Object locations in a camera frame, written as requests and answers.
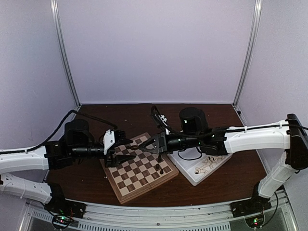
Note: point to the aluminium frame rail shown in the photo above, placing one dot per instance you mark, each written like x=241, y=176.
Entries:
x=211, y=217

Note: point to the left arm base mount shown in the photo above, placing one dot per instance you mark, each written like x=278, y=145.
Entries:
x=66, y=207

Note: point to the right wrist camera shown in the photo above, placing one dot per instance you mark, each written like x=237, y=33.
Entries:
x=160, y=120

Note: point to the white chess pieces pile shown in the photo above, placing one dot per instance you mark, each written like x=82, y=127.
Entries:
x=209, y=164

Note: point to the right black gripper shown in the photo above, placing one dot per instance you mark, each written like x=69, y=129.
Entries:
x=161, y=144

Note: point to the white divided plastic tray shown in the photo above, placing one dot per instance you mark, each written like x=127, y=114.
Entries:
x=188, y=160

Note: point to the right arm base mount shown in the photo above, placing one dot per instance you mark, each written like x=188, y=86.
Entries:
x=250, y=207

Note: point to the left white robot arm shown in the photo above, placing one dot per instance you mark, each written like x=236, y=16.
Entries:
x=51, y=155

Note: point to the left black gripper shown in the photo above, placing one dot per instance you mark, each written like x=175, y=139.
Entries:
x=120, y=158

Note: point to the wooden chessboard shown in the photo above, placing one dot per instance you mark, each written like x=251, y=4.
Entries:
x=138, y=176

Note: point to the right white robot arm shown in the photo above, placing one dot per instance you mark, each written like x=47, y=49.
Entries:
x=287, y=135

